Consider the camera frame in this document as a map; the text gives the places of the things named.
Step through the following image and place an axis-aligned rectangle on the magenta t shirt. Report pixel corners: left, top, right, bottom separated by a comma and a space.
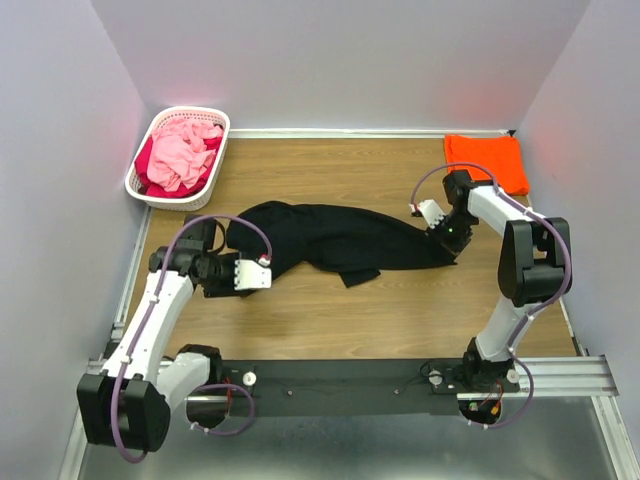
134, 136, 222, 199

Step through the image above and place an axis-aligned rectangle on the black t shirt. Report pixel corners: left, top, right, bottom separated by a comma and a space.
240, 201, 450, 288

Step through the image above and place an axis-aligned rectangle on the purple cable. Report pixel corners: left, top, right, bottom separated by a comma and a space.
409, 162, 572, 430
110, 214, 274, 464

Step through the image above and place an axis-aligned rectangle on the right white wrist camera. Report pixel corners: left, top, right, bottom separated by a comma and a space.
410, 199, 446, 229

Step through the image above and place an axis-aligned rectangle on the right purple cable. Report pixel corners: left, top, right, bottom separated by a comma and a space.
409, 162, 572, 430

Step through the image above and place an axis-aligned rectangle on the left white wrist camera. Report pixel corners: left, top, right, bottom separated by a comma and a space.
233, 254, 272, 291

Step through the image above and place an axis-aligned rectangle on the light pink t shirt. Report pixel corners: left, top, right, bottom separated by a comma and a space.
146, 117, 225, 195

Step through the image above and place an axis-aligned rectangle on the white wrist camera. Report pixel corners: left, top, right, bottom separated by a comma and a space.
410, 199, 446, 229
233, 254, 272, 291

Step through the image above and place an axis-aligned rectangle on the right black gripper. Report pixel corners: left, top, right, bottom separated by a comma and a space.
425, 211, 475, 264

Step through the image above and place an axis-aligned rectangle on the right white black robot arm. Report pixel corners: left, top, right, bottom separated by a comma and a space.
413, 170, 572, 393

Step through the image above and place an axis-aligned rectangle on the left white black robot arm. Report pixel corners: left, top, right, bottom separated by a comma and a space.
76, 215, 273, 464

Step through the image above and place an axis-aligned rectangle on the folded orange t shirt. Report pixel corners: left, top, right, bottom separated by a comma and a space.
444, 135, 530, 196

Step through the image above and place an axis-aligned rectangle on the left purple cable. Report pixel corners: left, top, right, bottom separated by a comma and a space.
110, 214, 274, 464

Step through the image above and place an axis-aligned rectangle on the white plastic laundry basket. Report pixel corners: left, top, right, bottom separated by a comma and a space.
125, 106, 230, 211

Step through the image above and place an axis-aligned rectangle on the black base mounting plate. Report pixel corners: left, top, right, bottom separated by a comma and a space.
164, 357, 524, 419

